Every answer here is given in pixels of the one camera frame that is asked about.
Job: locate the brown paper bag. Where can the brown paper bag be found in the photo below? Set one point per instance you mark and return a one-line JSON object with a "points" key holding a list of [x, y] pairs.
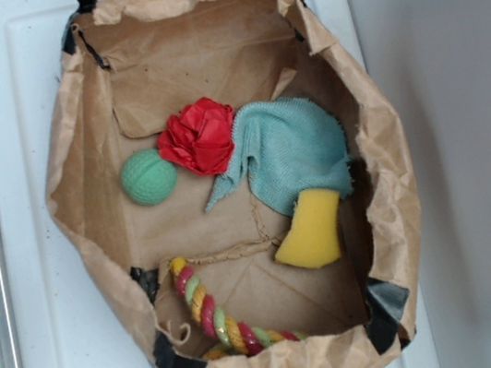
{"points": [[127, 65]]}

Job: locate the red crumpled paper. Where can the red crumpled paper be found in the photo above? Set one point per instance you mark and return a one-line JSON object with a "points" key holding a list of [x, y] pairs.
{"points": [[199, 138]]}

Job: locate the teal cloth towel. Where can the teal cloth towel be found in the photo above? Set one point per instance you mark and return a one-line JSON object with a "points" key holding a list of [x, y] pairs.
{"points": [[282, 148]]}

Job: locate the yellow sponge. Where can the yellow sponge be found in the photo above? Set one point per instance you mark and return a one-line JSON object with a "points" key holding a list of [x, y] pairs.
{"points": [[313, 240]]}

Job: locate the green rubber ball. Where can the green rubber ball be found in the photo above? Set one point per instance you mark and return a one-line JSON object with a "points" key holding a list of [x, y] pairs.
{"points": [[147, 178]]}

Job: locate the multicolour twisted rope toy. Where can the multicolour twisted rope toy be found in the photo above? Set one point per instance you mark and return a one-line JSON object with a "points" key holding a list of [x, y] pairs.
{"points": [[231, 337]]}

